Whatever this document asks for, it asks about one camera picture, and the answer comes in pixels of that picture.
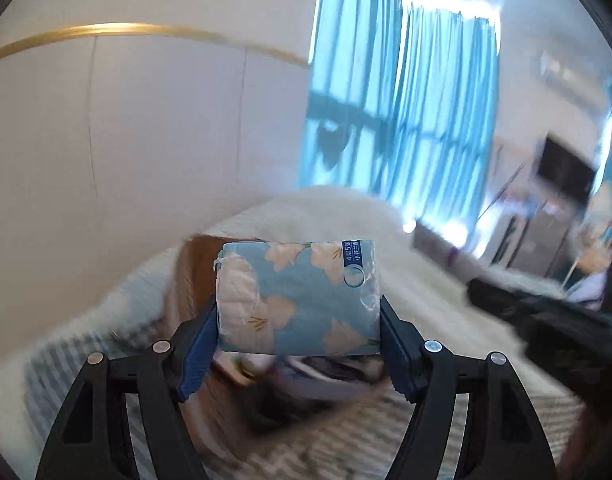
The light green blanket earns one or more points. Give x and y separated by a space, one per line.
425 280

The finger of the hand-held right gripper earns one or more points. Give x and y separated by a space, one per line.
495 297

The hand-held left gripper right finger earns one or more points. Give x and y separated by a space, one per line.
400 355

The brown cardboard box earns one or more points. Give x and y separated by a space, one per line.
196 270

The blue window curtain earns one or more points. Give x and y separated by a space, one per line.
410 85

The black wall television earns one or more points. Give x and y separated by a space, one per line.
565 170

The grey cabinet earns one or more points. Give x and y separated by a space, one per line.
540 240

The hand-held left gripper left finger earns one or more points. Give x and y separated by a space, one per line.
198 355

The blue floral tissue pack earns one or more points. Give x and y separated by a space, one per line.
296 300

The checked bed sheet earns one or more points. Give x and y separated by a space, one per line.
336 445

